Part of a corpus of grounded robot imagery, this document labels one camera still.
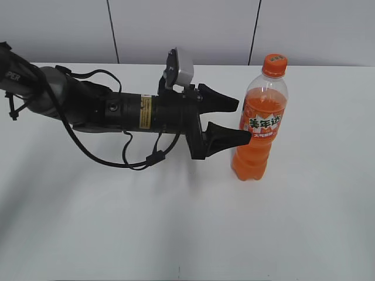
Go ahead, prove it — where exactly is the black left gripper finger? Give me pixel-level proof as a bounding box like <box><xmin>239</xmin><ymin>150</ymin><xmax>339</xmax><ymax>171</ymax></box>
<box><xmin>197</xmin><ymin>84</ymin><xmax>239</xmax><ymax>113</ymax></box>
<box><xmin>204</xmin><ymin>122</ymin><xmax>251</xmax><ymax>157</ymax></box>

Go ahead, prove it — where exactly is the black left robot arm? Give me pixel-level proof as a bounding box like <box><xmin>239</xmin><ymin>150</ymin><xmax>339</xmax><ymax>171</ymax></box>
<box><xmin>1</xmin><ymin>42</ymin><xmax>251</xmax><ymax>160</ymax></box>

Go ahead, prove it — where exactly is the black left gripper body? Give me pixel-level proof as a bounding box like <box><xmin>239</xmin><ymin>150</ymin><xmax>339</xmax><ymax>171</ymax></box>
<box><xmin>152</xmin><ymin>77</ymin><xmax>208</xmax><ymax>160</ymax></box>

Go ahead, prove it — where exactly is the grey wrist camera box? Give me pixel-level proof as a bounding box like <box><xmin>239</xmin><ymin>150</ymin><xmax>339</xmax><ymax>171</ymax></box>
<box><xmin>163</xmin><ymin>47</ymin><xmax>194</xmax><ymax>88</ymax></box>

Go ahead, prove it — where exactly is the black cable loop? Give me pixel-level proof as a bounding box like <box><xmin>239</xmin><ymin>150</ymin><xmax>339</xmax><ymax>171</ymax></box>
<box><xmin>43</xmin><ymin>66</ymin><xmax>181</xmax><ymax>170</ymax></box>

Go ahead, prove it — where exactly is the orange bottle cap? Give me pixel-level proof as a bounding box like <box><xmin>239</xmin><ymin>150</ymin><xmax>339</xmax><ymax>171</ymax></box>
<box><xmin>262</xmin><ymin>53</ymin><xmax>288</xmax><ymax>78</ymax></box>

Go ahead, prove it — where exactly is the orange soda bottle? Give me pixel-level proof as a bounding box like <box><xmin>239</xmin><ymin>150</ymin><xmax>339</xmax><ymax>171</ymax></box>
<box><xmin>231</xmin><ymin>70</ymin><xmax>288</xmax><ymax>181</ymax></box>

